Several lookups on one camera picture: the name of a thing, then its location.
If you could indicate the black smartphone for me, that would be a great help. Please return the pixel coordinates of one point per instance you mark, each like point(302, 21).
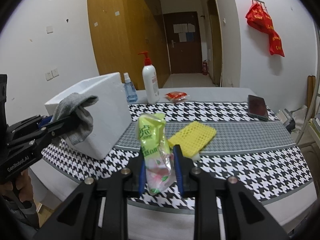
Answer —
point(257, 108)

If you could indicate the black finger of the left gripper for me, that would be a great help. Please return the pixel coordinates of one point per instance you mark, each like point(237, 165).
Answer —
point(45, 120)
point(63, 126)

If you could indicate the green tissue pack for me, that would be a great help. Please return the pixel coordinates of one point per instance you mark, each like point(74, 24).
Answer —
point(159, 160)

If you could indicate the dark brown entrance door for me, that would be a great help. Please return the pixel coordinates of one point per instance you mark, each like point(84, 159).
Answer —
point(184, 42)

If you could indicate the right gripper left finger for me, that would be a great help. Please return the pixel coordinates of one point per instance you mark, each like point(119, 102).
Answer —
point(136, 180)

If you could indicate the white foam box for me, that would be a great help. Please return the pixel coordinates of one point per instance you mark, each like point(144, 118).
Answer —
point(111, 116)

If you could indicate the person's left hand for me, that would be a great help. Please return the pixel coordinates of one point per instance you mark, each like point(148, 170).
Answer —
point(23, 185)

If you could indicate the red snack packet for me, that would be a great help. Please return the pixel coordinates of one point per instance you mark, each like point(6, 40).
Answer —
point(176, 96)

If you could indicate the side wooden door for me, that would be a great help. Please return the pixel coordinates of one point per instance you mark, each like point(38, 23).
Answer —
point(215, 27)

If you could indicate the red fire extinguisher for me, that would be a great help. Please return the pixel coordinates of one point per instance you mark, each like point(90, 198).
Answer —
point(205, 67)

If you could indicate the white wall switches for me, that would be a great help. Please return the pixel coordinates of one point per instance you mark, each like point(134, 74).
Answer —
point(51, 74)

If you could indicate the wooden wardrobe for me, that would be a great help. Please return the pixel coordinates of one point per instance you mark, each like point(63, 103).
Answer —
point(121, 30)

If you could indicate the red hanging bags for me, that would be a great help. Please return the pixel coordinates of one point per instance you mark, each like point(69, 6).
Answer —
point(259, 19)

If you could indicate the small clear spray bottle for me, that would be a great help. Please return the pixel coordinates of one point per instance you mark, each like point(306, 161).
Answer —
point(130, 91)

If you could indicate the wooden boards against wall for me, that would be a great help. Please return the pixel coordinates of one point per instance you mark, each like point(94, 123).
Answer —
point(310, 89)

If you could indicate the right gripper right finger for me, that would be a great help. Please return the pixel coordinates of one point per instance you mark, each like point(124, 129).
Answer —
point(186, 185)

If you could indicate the houndstooth table cloth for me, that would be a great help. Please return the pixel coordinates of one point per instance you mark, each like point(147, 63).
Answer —
point(261, 154)

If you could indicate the grey towel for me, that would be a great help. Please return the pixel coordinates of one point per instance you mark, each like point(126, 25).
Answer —
point(74, 107)

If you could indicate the wall hook rack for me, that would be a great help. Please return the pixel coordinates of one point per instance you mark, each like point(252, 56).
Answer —
point(260, 2)

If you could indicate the metal bunk bed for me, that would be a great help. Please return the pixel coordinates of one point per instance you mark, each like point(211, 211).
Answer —
point(308, 135)

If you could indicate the white red pump lotion bottle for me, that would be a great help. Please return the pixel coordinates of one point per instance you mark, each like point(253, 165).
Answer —
point(150, 80)

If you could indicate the yellow sponge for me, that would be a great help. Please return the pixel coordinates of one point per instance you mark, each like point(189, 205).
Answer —
point(192, 139)

